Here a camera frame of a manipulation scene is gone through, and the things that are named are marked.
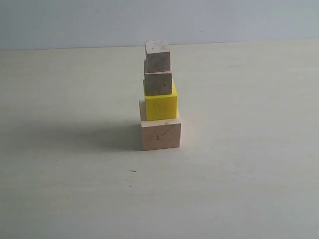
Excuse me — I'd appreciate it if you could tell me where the large wooden cube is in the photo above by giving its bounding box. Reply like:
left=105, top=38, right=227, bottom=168
left=139, top=100, right=181, bottom=151

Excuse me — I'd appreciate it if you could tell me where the medium wooden cube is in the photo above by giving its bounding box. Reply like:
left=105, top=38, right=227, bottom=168
left=144, top=59, right=172, bottom=96

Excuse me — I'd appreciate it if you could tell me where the yellow cube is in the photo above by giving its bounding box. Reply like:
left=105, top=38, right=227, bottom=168
left=143, top=80, right=178, bottom=121

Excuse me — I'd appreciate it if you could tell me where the small wooden cube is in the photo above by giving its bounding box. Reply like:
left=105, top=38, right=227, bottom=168
left=145, top=40, right=171, bottom=73

